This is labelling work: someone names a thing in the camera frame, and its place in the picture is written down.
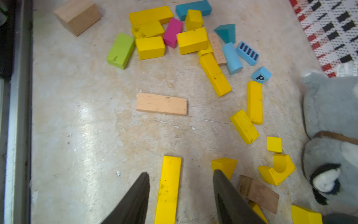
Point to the blue letter P cube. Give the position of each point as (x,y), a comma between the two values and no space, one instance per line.
(261,75)

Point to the natural wood cube block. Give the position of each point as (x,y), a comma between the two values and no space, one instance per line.
(78,16)

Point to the grey husky plush toy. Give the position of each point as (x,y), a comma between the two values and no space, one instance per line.
(330,158)

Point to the lime green block left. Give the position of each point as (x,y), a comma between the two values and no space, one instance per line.
(121,51)

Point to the light blue cylinder block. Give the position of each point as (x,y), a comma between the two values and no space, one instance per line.
(234,64)

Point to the teal triangular block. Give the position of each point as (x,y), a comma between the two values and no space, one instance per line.
(226,33)

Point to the small yellow cube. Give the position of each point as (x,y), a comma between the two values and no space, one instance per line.
(274,144)

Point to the long yellow diagonal block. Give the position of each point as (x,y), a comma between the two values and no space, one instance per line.
(168,191)

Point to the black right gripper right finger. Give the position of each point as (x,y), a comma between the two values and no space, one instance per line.
(231,207)

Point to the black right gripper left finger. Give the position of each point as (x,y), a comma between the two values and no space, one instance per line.
(132,208)

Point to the dark brown wood block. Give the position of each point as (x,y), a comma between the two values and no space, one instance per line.
(255,191)

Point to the magenta block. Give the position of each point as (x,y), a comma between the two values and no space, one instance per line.
(170,37)

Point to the long yellow block near husky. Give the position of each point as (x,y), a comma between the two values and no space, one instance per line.
(255,102)

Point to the yellow triangular block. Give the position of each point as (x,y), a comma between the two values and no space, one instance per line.
(226,165)

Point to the long natural wood block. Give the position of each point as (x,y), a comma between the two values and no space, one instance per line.
(153,103)

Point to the short yellow block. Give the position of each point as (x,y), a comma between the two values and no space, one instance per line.
(245,127)

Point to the blue striped block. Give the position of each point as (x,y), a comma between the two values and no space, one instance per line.
(247,53)

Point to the yellow arch block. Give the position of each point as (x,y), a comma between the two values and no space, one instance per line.
(282,168)

